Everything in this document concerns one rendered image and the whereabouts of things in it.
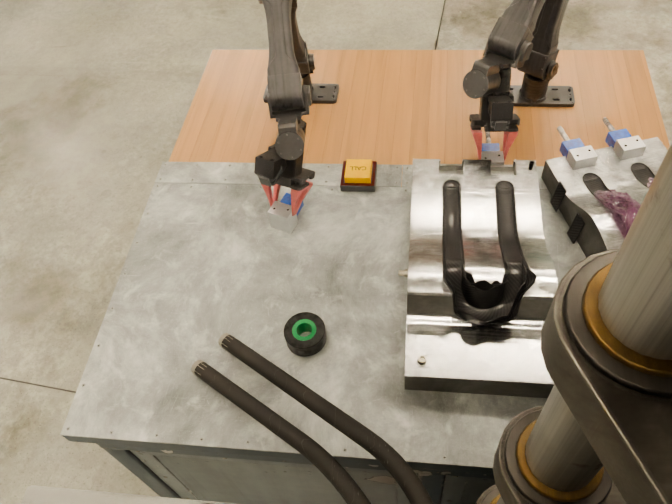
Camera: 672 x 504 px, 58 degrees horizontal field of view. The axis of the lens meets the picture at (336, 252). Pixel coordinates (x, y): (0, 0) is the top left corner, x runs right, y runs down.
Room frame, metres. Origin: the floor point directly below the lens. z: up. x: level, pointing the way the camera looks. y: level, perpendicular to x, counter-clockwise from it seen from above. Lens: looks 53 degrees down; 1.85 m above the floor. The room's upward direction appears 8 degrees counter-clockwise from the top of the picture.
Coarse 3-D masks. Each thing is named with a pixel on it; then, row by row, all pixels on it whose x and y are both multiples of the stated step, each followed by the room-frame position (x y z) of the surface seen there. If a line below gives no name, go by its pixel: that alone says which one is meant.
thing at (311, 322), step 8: (304, 312) 0.62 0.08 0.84; (288, 320) 0.61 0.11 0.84; (296, 320) 0.61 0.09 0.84; (304, 320) 0.60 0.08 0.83; (312, 320) 0.60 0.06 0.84; (320, 320) 0.60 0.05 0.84; (288, 328) 0.59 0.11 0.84; (296, 328) 0.59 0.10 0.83; (304, 328) 0.60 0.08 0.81; (312, 328) 0.58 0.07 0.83; (320, 328) 0.58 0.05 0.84; (288, 336) 0.57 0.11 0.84; (296, 336) 0.57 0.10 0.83; (312, 336) 0.57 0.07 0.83; (320, 336) 0.56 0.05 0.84; (288, 344) 0.56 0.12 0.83; (296, 344) 0.55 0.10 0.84; (304, 344) 0.55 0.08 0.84; (312, 344) 0.55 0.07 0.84; (320, 344) 0.55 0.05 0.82; (296, 352) 0.55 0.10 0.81; (304, 352) 0.54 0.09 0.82; (312, 352) 0.54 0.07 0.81
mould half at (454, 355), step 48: (432, 192) 0.83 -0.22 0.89; (480, 192) 0.81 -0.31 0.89; (528, 192) 0.80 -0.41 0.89; (432, 240) 0.71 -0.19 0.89; (480, 240) 0.69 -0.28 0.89; (528, 240) 0.68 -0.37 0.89; (432, 288) 0.57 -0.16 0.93; (432, 336) 0.52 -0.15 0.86; (480, 336) 0.50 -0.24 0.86; (528, 336) 0.49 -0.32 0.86; (432, 384) 0.44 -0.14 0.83; (480, 384) 0.42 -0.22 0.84; (528, 384) 0.40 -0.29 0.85
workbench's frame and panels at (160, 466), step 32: (128, 448) 0.46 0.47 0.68; (160, 448) 0.44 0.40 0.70; (192, 448) 0.41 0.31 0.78; (224, 448) 0.39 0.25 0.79; (160, 480) 0.47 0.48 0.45; (192, 480) 0.45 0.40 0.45; (224, 480) 0.44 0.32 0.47; (256, 480) 0.42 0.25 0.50; (288, 480) 0.40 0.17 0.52; (320, 480) 0.39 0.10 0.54; (384, 480) 0.36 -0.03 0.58; (448, 480) 0.33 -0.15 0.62; (480, 480) 0.31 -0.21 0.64
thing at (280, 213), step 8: (288, 200) 0.91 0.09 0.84; (272, 208) 0.88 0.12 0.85; (280, 208) 0.88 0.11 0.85; (288, 208) 0.88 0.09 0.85; (272, 216) 0.87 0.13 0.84; (280, 216) 0.86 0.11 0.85; (288, 216) 0.86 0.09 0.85; (296, 216) 0.88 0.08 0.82; (272, 224) 0.87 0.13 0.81; (280, 224) 0.86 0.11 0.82; (288, 224) 0.85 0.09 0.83; (296, 224) 0.87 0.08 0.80; (288, 232) 0.85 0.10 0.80
